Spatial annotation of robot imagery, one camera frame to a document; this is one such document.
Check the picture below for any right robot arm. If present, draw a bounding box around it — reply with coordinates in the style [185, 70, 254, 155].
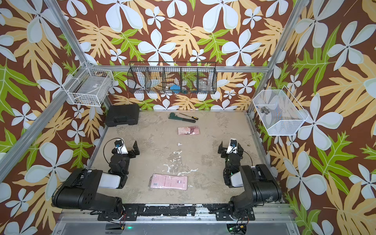
[214, 139, 282, 221]

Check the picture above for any pink ruler set pouch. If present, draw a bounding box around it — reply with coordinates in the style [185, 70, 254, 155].
[150, 174, 188, 191]

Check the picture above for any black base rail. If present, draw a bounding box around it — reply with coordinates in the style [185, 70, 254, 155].
[97, 203, 256, 221]

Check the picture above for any black wire basket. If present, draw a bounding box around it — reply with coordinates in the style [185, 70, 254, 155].
[126, 61, 218, 94]

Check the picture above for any yellow black screwdriver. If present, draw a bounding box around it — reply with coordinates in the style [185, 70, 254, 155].
[179, 113, 199, 120]

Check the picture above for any small dark object in basket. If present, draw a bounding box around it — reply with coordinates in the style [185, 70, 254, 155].
[260, 107, 270, 115]

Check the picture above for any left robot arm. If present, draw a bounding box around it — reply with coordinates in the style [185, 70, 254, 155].
[52, 138, 140, 222]

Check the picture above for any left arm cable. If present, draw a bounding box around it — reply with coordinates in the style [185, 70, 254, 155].
[102, 137, 124, 165]

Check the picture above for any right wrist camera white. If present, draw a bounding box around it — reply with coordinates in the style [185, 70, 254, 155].
[226, 138, 238, 154]

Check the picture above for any green pipe wrench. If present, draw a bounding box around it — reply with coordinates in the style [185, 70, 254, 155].
[168, 113, 196, 123]

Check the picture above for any white mesh basket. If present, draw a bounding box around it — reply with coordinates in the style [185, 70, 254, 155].
[253, 86, 308, 136]

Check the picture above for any black plastic tool case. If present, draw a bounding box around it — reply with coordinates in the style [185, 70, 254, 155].
[105, 104, 140, 127]

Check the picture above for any white wire basket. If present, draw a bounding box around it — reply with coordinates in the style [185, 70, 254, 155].
[64, 62, 114, 107]

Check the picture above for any blue object in basket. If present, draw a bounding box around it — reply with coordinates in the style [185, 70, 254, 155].
[170, 84, 181, 94]

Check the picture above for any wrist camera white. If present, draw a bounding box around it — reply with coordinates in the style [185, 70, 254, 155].
[226, 138, 238, 154]
[114, 139, 128, 154]

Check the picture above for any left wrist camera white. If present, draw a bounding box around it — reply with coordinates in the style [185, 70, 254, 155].
[114, 139, 128, 154]

